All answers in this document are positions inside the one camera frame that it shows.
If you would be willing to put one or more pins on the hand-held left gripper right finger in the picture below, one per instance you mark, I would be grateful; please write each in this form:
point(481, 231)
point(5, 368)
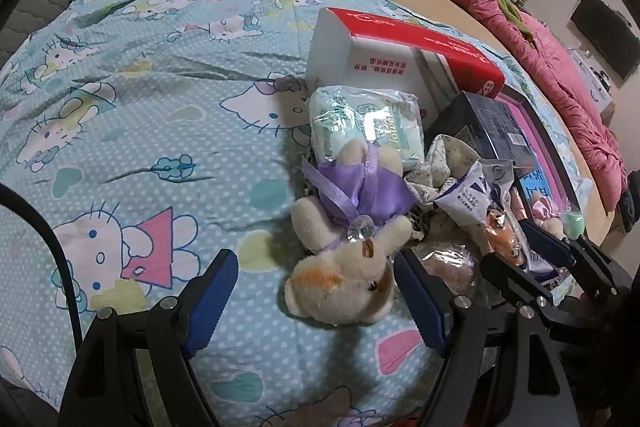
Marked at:
point(420, 307)

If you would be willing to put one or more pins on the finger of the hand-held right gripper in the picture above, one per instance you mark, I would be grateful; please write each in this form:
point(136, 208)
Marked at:
point(510, 279)
point(545, 242)

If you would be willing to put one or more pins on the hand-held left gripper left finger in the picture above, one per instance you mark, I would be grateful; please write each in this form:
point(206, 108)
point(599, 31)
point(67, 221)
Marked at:
point(210, 302)

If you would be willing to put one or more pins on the orange toy packet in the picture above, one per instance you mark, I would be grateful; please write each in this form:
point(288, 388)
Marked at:
point(500, 232)

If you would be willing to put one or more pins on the round bun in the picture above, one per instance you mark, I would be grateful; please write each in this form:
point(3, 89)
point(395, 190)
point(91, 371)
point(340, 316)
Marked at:
point(445, 267)

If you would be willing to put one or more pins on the leopard print cloth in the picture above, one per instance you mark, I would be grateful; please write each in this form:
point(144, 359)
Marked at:
point(419, 227)

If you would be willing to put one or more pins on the plush bunny with purple dress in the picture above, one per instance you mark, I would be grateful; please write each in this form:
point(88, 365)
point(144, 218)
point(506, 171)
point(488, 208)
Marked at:
point(345, 267)

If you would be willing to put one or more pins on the white and blue packet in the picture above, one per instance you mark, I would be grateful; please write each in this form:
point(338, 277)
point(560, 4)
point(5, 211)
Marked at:
point(465, 202)

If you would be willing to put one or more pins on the pink tray with dark rim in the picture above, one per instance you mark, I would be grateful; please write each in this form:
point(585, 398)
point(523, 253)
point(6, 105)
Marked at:
point(540, 142)

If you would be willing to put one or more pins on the green white wipes pack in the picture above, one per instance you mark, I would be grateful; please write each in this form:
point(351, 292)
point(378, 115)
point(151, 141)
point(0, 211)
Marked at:
point(360, 122)

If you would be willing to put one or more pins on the small plush with pink bow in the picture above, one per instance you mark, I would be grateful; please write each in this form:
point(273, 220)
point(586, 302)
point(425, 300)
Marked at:
point(542, 212)

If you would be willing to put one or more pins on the mint green cup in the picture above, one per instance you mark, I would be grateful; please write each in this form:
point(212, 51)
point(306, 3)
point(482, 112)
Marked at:
point(572, 223)

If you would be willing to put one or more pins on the white patterned cloth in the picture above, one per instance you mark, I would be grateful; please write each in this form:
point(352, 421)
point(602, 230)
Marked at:
point(440, 167)

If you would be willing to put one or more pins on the dark blue box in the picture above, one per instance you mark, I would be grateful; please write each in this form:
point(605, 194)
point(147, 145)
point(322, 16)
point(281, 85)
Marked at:
point(485, 127)

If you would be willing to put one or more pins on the white printed box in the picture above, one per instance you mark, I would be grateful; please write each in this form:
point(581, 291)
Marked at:
point(595, 92)

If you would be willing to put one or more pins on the pink quilt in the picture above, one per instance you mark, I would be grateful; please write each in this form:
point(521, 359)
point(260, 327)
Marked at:
point(565, 72)

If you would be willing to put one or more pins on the light blue cartoon printed blanket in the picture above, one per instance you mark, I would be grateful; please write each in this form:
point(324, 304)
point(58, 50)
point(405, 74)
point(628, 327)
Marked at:
point(150, 132)

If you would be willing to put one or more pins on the black monitor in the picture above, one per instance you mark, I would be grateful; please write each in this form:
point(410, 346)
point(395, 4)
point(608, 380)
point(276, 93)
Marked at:
point(605, 34)

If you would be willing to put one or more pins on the green cloth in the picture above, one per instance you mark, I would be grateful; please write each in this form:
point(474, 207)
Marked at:
point(505, 2)

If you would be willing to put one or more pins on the red and white box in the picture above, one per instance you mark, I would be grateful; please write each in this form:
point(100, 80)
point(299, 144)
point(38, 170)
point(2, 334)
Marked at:
point(380, 57)

